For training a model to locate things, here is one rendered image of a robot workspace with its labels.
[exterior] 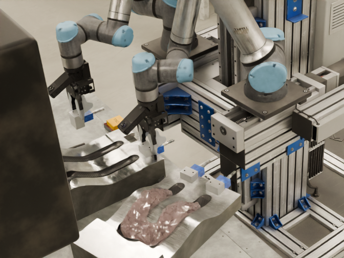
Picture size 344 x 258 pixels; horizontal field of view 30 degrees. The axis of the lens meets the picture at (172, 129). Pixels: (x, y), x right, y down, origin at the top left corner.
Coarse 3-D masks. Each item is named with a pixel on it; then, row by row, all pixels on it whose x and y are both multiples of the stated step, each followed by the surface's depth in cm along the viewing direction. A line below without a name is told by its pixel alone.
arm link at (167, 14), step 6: (156, 0) 242; (162, 0) 239; (168, 0) 237; (174, 0) 237; (156, 6) 242; (162, 6) 241; (168, 6) 239; (174, 6) 238; (156, 12) 244; (162, 12) 242; (168, 12) 240; (174, 12) 239; (162, 18) 245; (168, 18) 242; (168, 24) 243
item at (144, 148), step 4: (172, 140) 224; (140, 144) 220; (144, 144) 220; (148, 144) 219; (164, 144) 223; (140, 148) 220; (144, 148) 218; (148, 148) 218; (160, 148) 220; (140, 152) 221; (144, 152) 218; (148, 152) 218; (160, 152) 221; (148, 156) 218
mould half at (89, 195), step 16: (96, 144) 227; (128, 144) 225; (96, 160) 220; (112, 160) 219; (144, 160) 217; (160, 160) 216; (112, 176) 212; (128, 176) 211; (144, 176) 215; (160, 176) 220; (80, 192) 203; (96, 192) 206; (112, 192) 210; (128, 192) 215; (80, 208) 206; (96, 208) 210
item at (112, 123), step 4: (116, 116) 251; (120, 116) 250; (108, 120) 249; (112, 120) 248; (116, 120) 248; (120, 120) 248; (108, 124) 249; (112, 124) 246; (116, 124) 246; (112, 128) 246; (116, 128) 246
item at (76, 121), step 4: (100, 108) 238; (72, 112) 233; (76, 112) 233; (88, 112) 235; (92, 112) 236; (96, 112) 237; (72, 116) 231; (76, 116) 231; (84, 116) 233; (88, 116) 234; (92, 116) 235; (72, 120) 233; (76, 120) 231; (80, 120) 232; (84, 120) 234; (88, 120) 234; (72, 124) 235; (76, 124) 232; (80, 124) 233; (84, 124) 234; (76, 128) 233
